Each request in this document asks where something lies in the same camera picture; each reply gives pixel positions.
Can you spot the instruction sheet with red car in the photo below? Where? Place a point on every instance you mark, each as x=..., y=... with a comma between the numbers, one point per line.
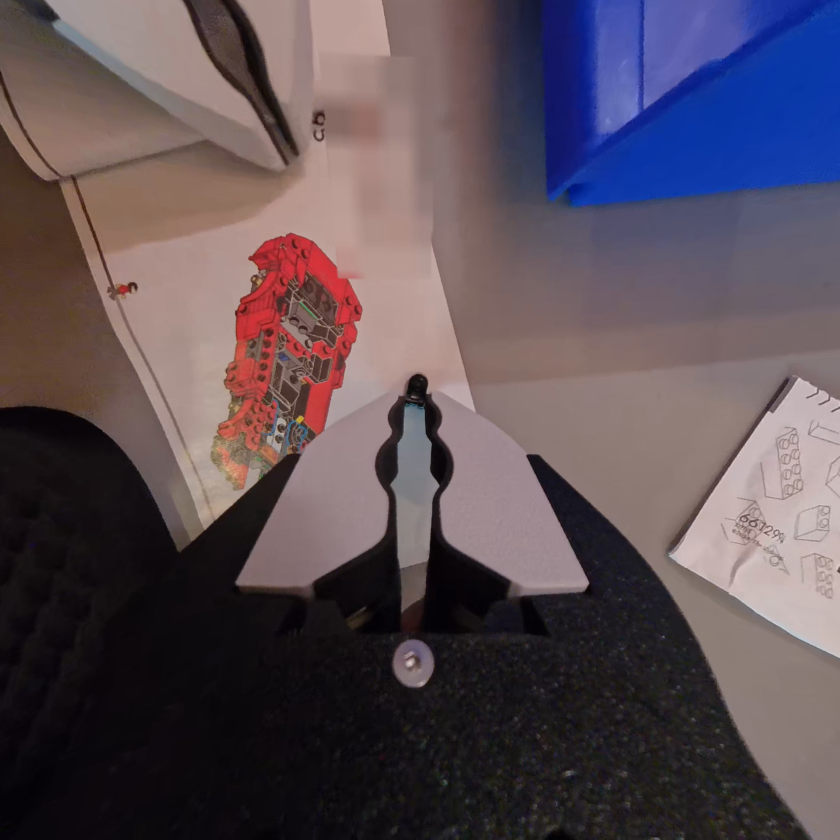
x=197, y=223

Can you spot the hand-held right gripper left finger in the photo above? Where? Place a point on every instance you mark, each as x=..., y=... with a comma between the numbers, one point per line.
x=315, y=512

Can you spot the blue plastic bin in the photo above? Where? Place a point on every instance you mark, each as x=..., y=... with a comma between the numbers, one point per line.
x=709, y=98

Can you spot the white paper LEGO bag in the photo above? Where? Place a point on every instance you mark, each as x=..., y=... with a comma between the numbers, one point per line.
x=774, y=518

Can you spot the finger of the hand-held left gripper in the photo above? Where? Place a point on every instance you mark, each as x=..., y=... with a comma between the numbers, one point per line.
x=282, y=59
x=131, y=72

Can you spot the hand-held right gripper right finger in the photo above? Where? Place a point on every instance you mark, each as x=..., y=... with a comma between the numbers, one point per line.
x=512, y=512

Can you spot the small black toy piece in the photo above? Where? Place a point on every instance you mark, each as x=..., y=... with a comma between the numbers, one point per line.
x=417, y=386

